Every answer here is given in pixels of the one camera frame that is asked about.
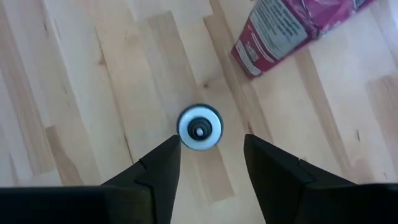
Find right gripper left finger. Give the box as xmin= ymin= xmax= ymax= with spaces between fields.
xmin=0 ymin=135 xmax=182 ymax=224

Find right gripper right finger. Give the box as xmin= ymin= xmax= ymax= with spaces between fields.
xmin=243 ymin=133 xmax=398 ymax=224

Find Raisin Bran cereal box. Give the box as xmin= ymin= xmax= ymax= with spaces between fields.
xmin=230 ymin=0 xmax=379 ymax=80

